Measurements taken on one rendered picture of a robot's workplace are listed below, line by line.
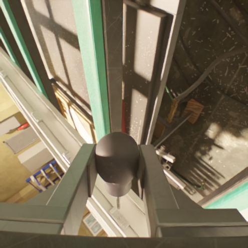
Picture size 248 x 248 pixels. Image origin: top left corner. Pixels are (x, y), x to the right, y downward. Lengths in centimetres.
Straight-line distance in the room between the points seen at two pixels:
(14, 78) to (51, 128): 31
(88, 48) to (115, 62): 4
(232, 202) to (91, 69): 20
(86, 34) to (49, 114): 41
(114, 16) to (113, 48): 3
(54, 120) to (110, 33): 40
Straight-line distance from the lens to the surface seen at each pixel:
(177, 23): 52
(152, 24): 51
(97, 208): 85
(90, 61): 22
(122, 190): 18
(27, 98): 67
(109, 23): 20
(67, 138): 51
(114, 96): 26
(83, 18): 20
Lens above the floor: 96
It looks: 25 degrees down
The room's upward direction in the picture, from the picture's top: 126 degrees counter-clockwise
